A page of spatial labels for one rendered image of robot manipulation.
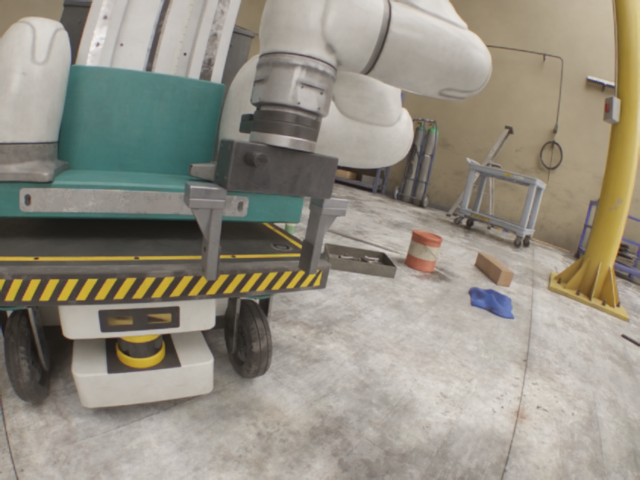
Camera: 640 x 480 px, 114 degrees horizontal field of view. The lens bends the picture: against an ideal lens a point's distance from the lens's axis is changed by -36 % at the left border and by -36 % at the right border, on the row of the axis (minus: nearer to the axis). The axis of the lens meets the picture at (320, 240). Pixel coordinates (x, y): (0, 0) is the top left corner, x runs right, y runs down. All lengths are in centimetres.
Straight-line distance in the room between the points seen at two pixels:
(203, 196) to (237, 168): 4
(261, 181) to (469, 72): 27
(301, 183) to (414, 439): 57
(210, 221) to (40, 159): 35
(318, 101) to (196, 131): 42
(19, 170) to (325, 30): 47
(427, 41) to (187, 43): 59
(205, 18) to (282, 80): 50
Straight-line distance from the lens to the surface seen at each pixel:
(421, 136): 607
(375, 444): 69
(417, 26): 38
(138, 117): 70
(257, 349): 65
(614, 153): 278
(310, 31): 34
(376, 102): 63
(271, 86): 33
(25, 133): 58
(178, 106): 71
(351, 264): 153
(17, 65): 59
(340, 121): 61
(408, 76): 38
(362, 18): 36
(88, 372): 58
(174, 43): 82
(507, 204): 608
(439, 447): 74
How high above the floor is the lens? 50
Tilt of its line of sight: 15 degrees down
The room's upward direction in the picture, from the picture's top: 11 degrees clockwise
